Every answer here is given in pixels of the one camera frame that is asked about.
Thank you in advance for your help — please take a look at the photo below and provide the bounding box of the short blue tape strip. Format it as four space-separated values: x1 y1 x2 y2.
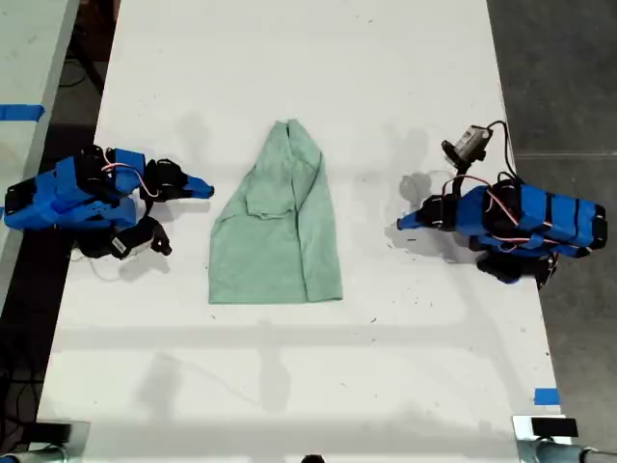
533 387 562 407

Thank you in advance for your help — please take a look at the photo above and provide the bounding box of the pale green T-shirt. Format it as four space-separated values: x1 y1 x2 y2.
207 117 345 306

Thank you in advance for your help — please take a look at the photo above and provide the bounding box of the long blue tape strip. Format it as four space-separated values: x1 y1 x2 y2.
0 102 46 123

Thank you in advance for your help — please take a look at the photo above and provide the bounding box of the camera black cable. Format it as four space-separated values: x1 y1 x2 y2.
485 120 518 183

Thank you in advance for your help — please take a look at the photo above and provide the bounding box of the metal table clamp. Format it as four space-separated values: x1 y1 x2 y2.
0 420 92 463
511 414 617 463

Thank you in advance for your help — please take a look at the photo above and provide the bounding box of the small black box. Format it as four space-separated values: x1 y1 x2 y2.
530 417 579 438
32 422 74 443

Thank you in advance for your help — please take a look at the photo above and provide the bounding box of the white side table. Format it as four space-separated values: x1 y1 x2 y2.
0 0 81 310

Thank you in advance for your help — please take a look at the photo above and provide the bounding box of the camera white cable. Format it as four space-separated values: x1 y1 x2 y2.
70 248 124 283

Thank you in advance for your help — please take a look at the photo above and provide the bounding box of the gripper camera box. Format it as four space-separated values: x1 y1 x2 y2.
441 124 494 168
109 226 156 261

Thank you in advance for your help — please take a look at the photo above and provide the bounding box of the black floor cable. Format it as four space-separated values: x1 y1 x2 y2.
0 364 45 438

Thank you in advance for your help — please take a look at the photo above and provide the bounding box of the camera black stalk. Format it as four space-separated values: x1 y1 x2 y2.
443 161 479 197
135 197 174 258

